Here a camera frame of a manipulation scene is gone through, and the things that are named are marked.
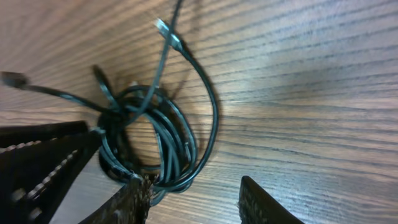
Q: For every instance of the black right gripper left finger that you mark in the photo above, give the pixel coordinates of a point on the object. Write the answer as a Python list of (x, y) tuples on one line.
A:
[(129, 205)]

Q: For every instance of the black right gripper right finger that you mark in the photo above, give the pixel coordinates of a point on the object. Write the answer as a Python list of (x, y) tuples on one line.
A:
[(256, 206)]

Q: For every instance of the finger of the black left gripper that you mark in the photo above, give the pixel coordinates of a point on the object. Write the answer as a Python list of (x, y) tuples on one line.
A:
[(14, 135), (36, 178)]

